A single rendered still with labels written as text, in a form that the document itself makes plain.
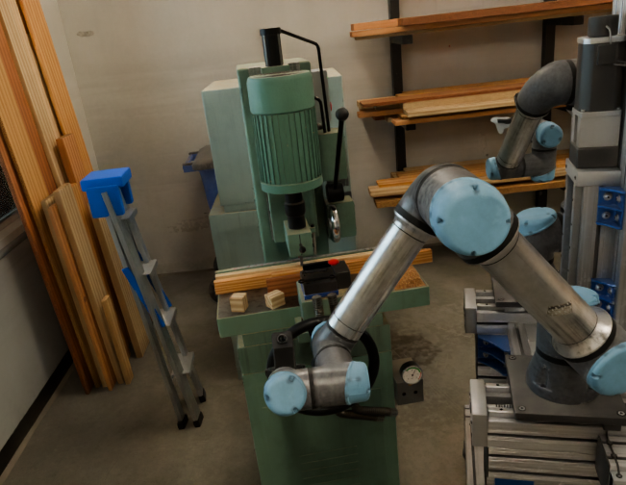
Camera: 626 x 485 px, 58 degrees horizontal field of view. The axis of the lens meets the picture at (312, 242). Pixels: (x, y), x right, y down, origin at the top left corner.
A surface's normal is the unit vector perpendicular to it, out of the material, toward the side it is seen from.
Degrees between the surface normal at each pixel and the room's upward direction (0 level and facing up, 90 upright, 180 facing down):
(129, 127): 90
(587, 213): 90
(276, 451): 90
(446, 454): 0
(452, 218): 84
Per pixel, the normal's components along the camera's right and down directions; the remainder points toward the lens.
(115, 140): 0.04, 0.36
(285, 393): 0.04, -0.13
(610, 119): -0.22, 0.38
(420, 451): -0.11, -0.93
